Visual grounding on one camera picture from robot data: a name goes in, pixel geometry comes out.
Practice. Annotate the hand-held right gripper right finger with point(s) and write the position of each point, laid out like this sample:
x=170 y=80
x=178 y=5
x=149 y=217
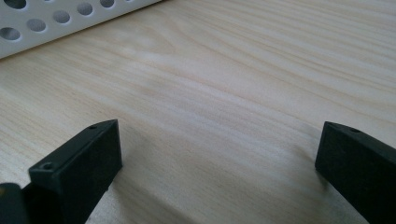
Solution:
x=358 y=168

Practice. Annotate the white perforated plastic basket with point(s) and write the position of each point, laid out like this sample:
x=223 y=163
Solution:
x=77 y=28

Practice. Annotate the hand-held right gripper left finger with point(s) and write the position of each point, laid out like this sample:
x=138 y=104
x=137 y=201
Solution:
x=77 y=168

